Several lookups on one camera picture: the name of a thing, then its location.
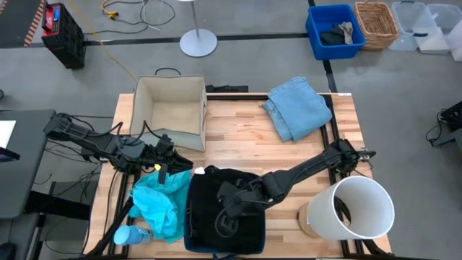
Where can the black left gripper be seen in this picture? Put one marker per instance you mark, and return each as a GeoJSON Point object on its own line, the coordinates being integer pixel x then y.
{"type": "Point", "coordinates": [159, 155]}

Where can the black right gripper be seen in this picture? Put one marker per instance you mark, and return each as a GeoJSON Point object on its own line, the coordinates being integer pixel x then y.
{"type": "Point", "coordinates": [242, 196]}

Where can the black garment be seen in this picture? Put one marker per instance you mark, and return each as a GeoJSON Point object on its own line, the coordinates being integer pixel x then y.
{"type": "Point", "coordinates": [205, 202]}

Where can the teal garment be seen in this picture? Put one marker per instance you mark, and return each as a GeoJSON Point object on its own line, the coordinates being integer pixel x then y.
{"type": "Point", "coordinates": [159, 206]}

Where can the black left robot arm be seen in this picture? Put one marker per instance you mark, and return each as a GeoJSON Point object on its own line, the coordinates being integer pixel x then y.
{"type": "Point", "coordinates": [90, 139]}

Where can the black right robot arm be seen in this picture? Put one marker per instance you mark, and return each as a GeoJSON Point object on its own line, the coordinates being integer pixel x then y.
{"type": "Point", "coordinates": [314, 164]}

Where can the dark clothes pile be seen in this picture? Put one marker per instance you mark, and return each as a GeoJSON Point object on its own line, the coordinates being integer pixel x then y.
{"type": "Point", "coordinates": [330, 38]}

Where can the navy fabric storage bin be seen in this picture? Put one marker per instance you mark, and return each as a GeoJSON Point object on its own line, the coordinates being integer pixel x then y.
{"type": "Point", "coordinates": [187, 246]}

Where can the beige fabric storage bin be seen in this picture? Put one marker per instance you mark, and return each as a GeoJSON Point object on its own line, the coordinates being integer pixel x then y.
{"type": "Point", "coordinates": [173, 108]}

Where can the round wooden base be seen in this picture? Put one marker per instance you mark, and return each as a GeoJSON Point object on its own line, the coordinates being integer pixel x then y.
{"type": "Point", "coordinates": [302, 220]}

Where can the light blue bottle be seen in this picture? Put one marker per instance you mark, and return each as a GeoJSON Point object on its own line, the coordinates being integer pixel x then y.
{"type": "Point", "coordinates": [130, 235]}

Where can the round grey stand base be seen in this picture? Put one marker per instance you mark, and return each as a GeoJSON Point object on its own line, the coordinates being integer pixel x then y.
{"type": "Point", "coordinates": [198, 42]}

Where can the folded light blue jeans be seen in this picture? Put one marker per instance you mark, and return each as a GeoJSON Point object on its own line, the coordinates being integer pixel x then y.
{"type": "Point", "coordinates": [297, 108]}

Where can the white cylindrical hamper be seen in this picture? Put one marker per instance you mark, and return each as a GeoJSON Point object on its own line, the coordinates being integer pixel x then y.
{"type": "Point", "coordinates": [361, 209]}

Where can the black desk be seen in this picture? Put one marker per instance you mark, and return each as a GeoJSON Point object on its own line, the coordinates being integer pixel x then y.
{"type": "Point", "coordinates": [21, 173]}

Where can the red and black toolbox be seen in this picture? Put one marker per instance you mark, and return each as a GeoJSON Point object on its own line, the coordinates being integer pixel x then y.
{"type": "Point", "coordinates": [63, 36]}

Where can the white paper sheet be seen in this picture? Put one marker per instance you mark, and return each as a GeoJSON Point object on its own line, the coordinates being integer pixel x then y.
{"type": "Point", "coordinates": [5, 131]}

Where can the blue plastic bin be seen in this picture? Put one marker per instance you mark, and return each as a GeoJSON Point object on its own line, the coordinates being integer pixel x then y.
{"type": "Point", "coordinates": [335, 52]}

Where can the beige cloth piece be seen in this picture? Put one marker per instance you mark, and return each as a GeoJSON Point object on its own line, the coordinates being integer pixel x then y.
{"type": "Point", "coordinates": [347, 30]}

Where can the black orange striped mat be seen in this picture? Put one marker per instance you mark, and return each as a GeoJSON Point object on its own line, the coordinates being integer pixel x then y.
{"type": "Point", "coordinates": [18, 21]}

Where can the wicker basket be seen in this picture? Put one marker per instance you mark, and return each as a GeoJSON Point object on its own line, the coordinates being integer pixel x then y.
{"type": "Point", "coordinates": [377, 25]}

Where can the clear plastic tub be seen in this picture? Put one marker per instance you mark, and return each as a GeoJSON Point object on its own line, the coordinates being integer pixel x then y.
{"type": "Point", "coordinates": [436, 36]}
{"type": "Point", "coordinates": [404, 21]}

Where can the black aluminium table frame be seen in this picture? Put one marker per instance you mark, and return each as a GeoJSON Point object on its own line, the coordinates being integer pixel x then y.
{"type": "Point", "coordinates": [334, 122]}

